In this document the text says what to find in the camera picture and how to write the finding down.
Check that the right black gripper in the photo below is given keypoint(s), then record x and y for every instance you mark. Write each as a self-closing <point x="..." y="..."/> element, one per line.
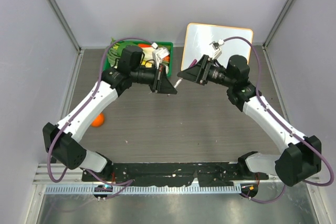
<point x="199" y="72"/>

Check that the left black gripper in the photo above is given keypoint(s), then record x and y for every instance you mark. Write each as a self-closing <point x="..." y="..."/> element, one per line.
<point x="161" y="84"/>

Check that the pink whiteboard marker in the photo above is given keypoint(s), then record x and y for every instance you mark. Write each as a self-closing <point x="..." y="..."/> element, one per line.
<point x="183" y="76"/>

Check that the orange framed whiteboard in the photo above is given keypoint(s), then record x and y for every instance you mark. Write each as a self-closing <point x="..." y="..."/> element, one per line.
<point x="199" y="38"/>

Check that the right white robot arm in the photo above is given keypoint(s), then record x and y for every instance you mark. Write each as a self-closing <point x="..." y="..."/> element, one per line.
<point x="298" y="158"/>

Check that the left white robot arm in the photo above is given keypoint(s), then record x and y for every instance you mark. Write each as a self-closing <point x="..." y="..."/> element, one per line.
<point x="62" y="140"/>

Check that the yellow cabbage toy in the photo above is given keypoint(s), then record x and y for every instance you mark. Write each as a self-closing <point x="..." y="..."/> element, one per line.
<point x="148" y="63"/>

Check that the green plastic tray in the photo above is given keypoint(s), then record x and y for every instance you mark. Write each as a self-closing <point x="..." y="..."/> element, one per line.
<point x="166" y="61"/>

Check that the green bean bundle toy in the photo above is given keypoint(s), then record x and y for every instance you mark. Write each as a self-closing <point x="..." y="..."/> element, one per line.
<point x="114" y="54"/>

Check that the orange fruit toy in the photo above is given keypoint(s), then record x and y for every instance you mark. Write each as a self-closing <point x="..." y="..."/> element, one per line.
<point x="98" y="121"/>

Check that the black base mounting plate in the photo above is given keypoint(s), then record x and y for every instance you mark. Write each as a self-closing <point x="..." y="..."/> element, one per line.
<point x="208" y="174"/>

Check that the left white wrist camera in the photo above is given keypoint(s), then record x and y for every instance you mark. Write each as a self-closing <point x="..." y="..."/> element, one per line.
<point x="159" y="53"/>

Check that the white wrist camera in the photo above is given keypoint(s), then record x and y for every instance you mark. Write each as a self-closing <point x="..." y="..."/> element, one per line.
<point x="215" y="49"/>
<point x="159" y="53"/>

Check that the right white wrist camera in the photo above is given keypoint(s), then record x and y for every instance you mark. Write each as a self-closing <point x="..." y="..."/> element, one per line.
<point x="215" y="49"/>

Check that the aluminium rail with cable duct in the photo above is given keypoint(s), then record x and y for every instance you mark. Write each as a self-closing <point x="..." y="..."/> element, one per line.
<point x="80" y="181"/>

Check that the left aluminium frame post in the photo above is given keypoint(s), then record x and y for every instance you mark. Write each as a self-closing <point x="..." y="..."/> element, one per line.
<point x="64" y="24"/>

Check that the aluminium frame post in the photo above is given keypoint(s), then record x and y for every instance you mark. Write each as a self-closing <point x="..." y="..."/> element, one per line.
<point x="64" y="24"/>
<point x="280" y="18"/>

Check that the right aluminium frame post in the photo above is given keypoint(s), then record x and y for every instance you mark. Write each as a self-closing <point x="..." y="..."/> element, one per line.
<point x="280" y="18"/>

